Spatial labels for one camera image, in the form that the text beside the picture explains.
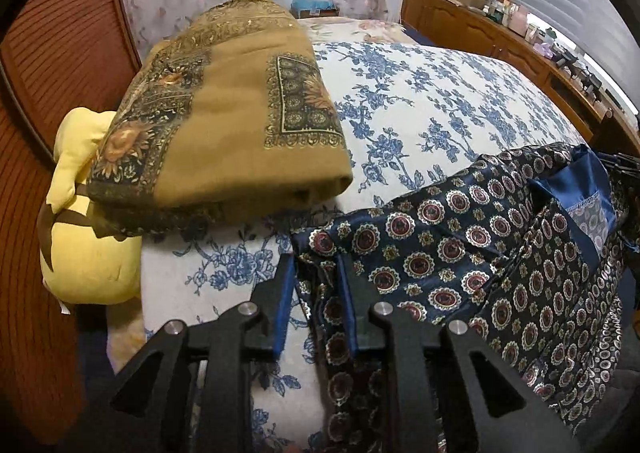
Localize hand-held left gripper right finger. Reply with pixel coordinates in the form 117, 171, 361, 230
336, 253, 581, 453

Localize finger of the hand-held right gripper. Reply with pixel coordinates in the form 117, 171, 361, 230
596, 150, 640, 180

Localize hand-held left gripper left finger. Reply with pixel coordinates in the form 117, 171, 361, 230
107, 253, 298, 453

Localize navy patterned satin garment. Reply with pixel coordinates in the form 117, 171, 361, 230
290, 142, 632, 453

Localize pink bottle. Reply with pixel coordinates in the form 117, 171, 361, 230
509, 3, 530, 32

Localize wooden sideboard cabinet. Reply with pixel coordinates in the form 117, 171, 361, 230
400, 0, 640, 159

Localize white blue floral sheet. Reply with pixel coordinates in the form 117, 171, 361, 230
107, 40, 589, 453

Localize yellow plush toy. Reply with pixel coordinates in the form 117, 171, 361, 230
37, 107, 144, 307

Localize brown patterned folded blanket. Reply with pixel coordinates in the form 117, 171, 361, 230
85, 0, 356, 240

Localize cream pink floral bedspread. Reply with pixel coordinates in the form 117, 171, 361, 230
295, 16, 417, 45

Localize cardboard box with blue cloth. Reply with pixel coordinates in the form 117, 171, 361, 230
290, 0, 342, 20

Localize wooden louvered wardrobe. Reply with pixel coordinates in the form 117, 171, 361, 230
0, 0, 144, 445

